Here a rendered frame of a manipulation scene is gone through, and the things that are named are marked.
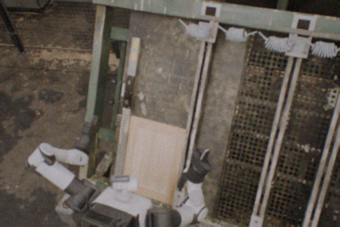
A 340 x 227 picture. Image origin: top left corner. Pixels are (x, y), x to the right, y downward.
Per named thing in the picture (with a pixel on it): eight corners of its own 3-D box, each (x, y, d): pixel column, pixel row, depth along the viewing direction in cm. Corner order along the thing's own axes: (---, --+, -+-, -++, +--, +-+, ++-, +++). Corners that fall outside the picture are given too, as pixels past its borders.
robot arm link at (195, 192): (201, 187, 164) (203, 199, 175) (197, 170, 170) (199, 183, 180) (187, 190, 164) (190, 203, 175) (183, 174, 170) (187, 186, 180)
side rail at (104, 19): (88, 171, 246) (78, 176, 236) (107, 6, 221) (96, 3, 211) (95, 173, 245) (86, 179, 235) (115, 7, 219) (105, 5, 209)
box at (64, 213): (63, 223, 232) (54, 209, 219) (73, 206, 239) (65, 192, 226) (78, 229, 228) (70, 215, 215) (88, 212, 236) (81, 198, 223)
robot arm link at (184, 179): (207, 180, 163) (201, 193, 171) (202, 160, 170) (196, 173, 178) (184, 182, 160) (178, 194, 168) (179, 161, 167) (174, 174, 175)
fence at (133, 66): (115, 184, 233) (112, 187, 229) (135, 37, 211) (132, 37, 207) (122, 187, 231) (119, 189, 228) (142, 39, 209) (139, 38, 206)
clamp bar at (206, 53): (172, 203, 220) (157, 221, 198) (207, 4, 192) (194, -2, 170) (187, 209, 217) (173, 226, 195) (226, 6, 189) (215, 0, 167)
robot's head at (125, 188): (136, 197, 170) (136, 182, 167) (115, 198, 169) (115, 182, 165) (136, 189, 176) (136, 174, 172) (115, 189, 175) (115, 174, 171)
